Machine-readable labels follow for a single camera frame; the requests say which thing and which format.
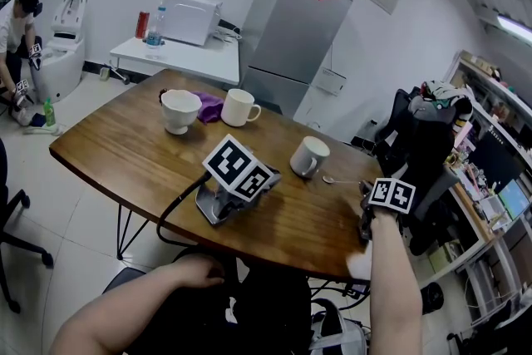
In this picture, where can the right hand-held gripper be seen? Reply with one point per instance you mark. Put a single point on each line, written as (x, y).
(392, 195)

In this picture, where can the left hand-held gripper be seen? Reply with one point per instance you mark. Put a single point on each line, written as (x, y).
(232, 170)

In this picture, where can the silver spoon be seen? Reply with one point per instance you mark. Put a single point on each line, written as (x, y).
(328, 179)

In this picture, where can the white mug container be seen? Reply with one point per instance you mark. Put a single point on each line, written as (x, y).
(308, 158)

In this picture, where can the person's right forearm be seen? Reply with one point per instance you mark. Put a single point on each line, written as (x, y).
(392, 287)

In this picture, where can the person's left forearm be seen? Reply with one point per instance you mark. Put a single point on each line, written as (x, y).
(124, 312)

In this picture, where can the person's left hand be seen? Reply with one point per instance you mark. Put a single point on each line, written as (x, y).
(201, 272)

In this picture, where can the black office chair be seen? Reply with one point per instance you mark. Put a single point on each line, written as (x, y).
(420, 166)

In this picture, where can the tall white mug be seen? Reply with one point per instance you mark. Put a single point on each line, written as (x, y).
(237, 107)

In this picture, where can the purple cloth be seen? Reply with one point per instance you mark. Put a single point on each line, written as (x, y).
(210, 106)

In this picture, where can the white tissue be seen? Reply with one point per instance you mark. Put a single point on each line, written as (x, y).
(359, 262)

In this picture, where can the white footed cup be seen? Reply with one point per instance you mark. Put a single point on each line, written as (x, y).
(180, 110)

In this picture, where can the grey plush toy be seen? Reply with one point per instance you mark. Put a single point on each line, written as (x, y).
(442, 104)

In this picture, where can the white office desk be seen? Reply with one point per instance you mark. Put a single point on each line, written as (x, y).
(478, 228)

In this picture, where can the black metal table legs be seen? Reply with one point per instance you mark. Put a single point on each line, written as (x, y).
(124, 230)

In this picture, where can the white side table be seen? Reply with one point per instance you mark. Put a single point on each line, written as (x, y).
(183, 56)

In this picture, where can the person's black clothing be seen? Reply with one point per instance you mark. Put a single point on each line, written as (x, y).
(249, 303)

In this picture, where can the black computer monitor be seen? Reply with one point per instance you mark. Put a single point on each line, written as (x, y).
(496, 162)

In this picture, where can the white and grey bag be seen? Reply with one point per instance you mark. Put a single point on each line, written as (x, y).
(338, 330)

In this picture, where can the silver refrigerator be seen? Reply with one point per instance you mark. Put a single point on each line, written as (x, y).
(291, 33)

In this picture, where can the small lit screen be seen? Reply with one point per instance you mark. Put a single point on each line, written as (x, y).
(514, 200)

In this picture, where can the white microwave oven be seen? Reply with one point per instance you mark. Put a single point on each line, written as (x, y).
(189, 18)

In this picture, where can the clear water bottle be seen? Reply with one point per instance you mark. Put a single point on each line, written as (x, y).
(154, 31)

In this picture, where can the red drink can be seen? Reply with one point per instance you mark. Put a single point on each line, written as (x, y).
(142, 25)

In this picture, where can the green bottle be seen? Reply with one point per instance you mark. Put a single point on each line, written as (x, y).
(49, 113)

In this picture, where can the white toilet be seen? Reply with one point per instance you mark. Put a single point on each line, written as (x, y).
(66, 45)

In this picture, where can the ceiling tube light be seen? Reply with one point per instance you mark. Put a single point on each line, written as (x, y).
(514, 26)

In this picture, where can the black swivel chair base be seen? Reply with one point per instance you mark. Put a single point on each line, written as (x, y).
(16, 237)

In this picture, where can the white wall box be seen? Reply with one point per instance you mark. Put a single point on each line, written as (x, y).
(333, 80)

